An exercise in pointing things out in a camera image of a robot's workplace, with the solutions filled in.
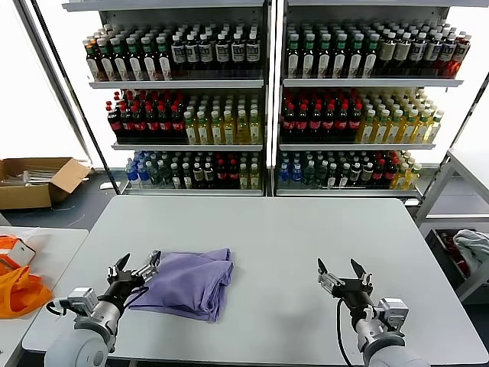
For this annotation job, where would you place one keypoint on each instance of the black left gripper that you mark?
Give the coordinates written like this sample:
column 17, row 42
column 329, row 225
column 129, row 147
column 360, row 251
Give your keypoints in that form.
column 122, row 288

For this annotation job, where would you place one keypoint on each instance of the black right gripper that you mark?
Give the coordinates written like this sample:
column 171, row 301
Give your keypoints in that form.
column 353, row 292

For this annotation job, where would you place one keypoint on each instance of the purple t-shirt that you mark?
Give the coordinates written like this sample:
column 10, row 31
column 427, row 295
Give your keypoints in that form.
column 191, row 283

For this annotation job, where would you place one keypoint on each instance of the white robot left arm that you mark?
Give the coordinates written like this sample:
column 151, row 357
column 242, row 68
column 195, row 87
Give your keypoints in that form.
column 76, row 348

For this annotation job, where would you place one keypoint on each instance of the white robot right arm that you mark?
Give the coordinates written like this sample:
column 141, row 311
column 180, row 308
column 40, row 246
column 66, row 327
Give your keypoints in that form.
column 378, row 336

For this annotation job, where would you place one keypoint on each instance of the white floor scrap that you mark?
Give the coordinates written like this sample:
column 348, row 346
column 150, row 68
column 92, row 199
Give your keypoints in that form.
column 104, row 186

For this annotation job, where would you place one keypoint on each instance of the black laundry bin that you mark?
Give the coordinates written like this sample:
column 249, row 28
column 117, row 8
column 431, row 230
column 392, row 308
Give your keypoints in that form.
column 435, row 244

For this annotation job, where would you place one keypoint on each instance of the blue drink bottle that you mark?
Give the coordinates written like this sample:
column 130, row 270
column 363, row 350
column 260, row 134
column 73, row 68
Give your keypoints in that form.
column 132, row 174
column 296, row 174
column 284, row 174
column 143, row 174

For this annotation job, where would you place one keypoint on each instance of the dark bottle white cap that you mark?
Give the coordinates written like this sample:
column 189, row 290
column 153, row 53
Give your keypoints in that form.
column 355, row 176
column 366, row 176
column 175, row 177
column 333, row 177
column 197, row 176
column 208, row 176
column 186, row 177
column 344, row 177

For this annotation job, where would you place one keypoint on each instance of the red cloth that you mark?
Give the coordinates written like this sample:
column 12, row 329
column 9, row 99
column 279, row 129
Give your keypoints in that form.
column 449, row 246

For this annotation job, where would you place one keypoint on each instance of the cola bottle red cap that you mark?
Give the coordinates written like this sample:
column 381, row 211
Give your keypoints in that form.
column 288, row 124
column 139, row 124
column 221, row 176
column 177, row 124
column 314, row 124
column 302, row 124
column 354, row 124
column 328, row 124
column 389, row 174
column 114, row 126
column 126, row 124
column 152, row 124
column 378, row 174
column 233, row 176
column 164, row 124
column 341, row 124

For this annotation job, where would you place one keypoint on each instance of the orange and white box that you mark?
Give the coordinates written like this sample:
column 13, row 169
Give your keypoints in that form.
column 21, row 254

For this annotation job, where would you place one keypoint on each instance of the orange plastic bag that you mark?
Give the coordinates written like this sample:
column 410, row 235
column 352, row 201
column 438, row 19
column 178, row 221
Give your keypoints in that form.
column 19, row 294

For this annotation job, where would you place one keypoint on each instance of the yellow juice bottle white cap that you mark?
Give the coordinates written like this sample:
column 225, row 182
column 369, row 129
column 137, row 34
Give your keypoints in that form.
column 243, row 179
column 228, row 132
column 203, row 132
column 400, row 177
column 254, row 179
column 434, row 130
column 422, row 132
column 216, row 132
column 366, row 132
column 254, row 132
column 395, row 132
column 413, row 176
column 381, row 132
column 409, row 132
column 241, row 132
column 190, row 132

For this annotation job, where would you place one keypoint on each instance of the brown cardboard box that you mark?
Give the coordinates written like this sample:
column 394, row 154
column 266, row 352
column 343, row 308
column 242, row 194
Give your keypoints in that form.
column 23, row 199

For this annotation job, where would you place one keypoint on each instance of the grey white cloth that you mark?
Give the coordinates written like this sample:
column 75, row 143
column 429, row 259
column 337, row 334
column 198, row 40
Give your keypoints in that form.
column 471, row 244

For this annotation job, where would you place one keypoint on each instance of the white plastic strips bundle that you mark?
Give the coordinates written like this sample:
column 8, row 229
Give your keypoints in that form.
column 34, row 177

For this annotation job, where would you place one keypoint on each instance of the black slanted pole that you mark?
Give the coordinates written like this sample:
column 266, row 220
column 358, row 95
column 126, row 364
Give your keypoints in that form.
column 467, row 114
column 75, row 96

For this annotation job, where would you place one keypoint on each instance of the grey metal shelf rack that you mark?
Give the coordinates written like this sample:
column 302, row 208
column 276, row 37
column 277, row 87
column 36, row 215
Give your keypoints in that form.
column 366, row 82
column 175, row 85

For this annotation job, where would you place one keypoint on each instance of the dark tea bottle green cap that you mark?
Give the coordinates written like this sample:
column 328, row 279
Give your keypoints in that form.
column 355, row 59
column 103, row 63
column 132, row 63
column 117, row 63
column 308, row 59
column 370, row 59
column 163, row 63
column 293, row 59
column 323, row 59
column 147, row 63
column 339, row 59

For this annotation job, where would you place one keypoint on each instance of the dark drink bottle white label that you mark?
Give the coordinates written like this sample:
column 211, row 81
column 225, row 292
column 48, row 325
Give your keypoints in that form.
column 416, row 51
column 236, row 52
column 251, row 52
column 221, row 53
column 445, row 51
column 431, row 51
column 191, row 53
column 205, row 53
column 177, row 53

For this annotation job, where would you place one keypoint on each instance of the dark bottle beige label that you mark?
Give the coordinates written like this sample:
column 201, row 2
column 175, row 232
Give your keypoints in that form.
column 401, row 51
column 386, row 51

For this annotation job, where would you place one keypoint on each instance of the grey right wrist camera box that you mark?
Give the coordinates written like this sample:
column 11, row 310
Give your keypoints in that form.
column 393, row 309

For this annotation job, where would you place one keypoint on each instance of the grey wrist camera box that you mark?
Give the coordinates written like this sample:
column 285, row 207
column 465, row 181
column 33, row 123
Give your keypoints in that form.
column 393, row 309
column 82, row 300

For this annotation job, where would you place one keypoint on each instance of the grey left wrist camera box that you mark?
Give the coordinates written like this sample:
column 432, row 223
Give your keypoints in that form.
column 82, row 300

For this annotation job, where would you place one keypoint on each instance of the grey slanted frame bar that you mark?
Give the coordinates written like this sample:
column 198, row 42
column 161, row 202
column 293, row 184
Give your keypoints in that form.
column 52, row 76

